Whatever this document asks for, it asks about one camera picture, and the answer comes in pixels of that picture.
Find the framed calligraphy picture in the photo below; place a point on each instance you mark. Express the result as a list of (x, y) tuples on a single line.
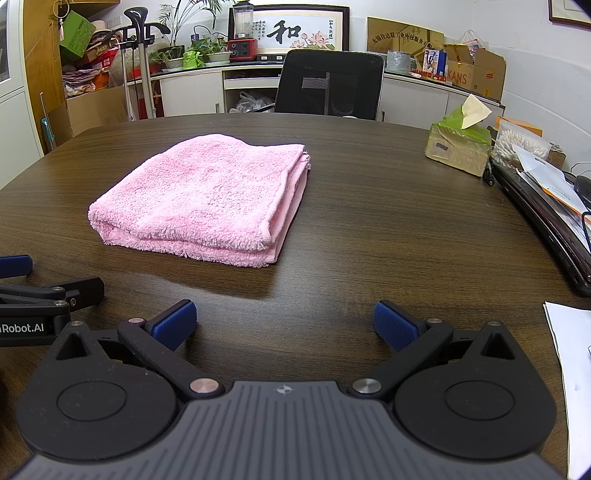
[(295, 32)]

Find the small potted plant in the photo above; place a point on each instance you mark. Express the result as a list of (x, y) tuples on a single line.
[(171, 57), (214, 50)]

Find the orange envelope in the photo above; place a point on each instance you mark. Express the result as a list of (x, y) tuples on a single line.
[(521, 123)]

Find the small brown cardboard box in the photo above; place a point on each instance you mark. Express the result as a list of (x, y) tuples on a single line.
[(556, 157)]

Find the large brown cardboard box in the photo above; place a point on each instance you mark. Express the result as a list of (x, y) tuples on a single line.
[(92, 108)]

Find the green tissue box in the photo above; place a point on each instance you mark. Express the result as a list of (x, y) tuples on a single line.
[(457, 145)]

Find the white plastic bag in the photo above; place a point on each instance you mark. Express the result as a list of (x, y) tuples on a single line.
[(251, 102)]

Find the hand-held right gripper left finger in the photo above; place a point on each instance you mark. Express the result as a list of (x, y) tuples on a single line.
[(173, 325)]

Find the black computer mouse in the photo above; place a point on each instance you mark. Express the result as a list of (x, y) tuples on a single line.
[(582, 184)]

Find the white paper sheet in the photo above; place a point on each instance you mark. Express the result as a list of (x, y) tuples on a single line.
[(575, 369)]

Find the grey cabinet with glass doors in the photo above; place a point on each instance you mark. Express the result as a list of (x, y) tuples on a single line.
[(14, 115)]

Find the pink towel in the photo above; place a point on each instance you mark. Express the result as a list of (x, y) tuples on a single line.
[(198, 194)]

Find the red blender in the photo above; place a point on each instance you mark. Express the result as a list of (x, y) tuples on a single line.
[(243, 41)]

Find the white counter cabinet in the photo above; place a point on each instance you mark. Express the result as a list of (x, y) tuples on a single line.
[(189, 92)]

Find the pile of papers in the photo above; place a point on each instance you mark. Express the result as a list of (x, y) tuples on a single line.
[(549, 180)]

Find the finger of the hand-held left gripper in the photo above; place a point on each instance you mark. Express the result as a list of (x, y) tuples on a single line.
[(85, 290), (14, 265)]

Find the pile of colourful packages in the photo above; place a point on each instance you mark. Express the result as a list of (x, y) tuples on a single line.
[(87, 69)]

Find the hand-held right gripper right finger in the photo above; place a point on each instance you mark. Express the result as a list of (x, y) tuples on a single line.
[(395, 325)]

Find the black office chair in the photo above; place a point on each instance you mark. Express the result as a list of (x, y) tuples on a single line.
[(330, 83)]

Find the green cardboard box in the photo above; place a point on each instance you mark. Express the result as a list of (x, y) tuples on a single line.
[(76, 34)]

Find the blue and white small box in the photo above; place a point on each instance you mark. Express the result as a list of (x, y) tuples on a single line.
[(433, 61)]

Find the clear plastic bag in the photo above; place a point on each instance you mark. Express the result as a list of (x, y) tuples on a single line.
[(471, 39)]

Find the cardboard box with orange print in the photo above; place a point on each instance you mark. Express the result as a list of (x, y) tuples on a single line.
[(480, 69)]

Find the dark framed picture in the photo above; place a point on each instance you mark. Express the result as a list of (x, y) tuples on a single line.
[(570, 11)]

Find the bag of cotton swabs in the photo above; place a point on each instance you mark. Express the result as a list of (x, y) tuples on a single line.
[(517, 143)]

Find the tall potted palm plant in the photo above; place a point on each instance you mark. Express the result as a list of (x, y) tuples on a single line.
[(194, 18)]

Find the gold wall plaque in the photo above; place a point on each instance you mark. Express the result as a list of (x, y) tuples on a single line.
[(401, 34)]

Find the wooden shelf unit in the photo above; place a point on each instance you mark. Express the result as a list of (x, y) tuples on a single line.
[(41, 55)]

